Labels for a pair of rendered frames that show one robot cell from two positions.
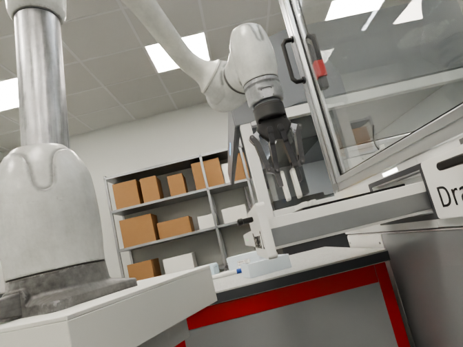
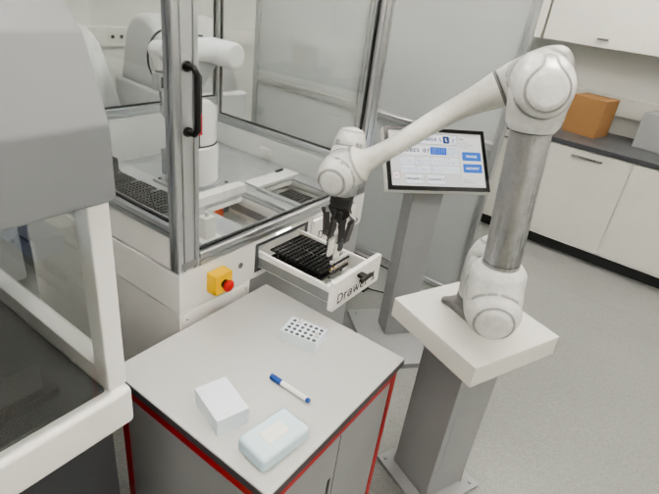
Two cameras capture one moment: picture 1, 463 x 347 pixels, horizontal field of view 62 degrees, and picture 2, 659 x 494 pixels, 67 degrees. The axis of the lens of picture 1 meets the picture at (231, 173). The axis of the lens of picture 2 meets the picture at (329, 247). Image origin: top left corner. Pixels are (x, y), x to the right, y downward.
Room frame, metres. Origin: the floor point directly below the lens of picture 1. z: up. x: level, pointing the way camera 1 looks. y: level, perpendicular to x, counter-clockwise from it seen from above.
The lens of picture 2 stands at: (2.12, 0.73, 1.76)
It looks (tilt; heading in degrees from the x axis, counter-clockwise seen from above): 28 degrees down; 216
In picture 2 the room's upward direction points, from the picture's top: 8 degrees clockwise
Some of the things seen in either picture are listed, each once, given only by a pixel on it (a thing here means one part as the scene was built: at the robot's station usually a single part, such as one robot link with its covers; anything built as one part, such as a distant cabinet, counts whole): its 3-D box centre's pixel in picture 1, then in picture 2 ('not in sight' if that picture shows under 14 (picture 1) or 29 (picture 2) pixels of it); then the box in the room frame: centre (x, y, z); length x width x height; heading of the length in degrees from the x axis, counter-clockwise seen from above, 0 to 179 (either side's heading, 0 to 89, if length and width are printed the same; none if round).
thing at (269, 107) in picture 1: (272, 122); (340, 206); (0.90, -0.12, 1.12); 0.08 x 0.07 x 0.09; 93
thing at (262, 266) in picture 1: (265, 266); (303, 334); (1.13, -0.03, 0.78); 0.12 x 0.08 x 0.04; 105
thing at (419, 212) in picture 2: not in sight; (412, 261); (-0.02, -0.26, 0.51); 0.50 x 0.45 x 1.02; 52
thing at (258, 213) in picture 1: (260, 232); (355, 280); (0.88, -0.03, 0.87); 0.29 x 0.02 x 0.11; 3
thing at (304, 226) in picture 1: (349, 215); (307, 260); (0.89, -0.24, 0.86); 0.40 x 0.26 x 0.06; 93
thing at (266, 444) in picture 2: (204, 272); (274, 437); (1.48, 0.19, 0.78); 0.15 x 0.10 x 0.04; 177
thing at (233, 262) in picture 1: (246, 260); (221, 405); (1.51, 0.02, 0.79); 0.13 x 0.09 x 0.05; 76
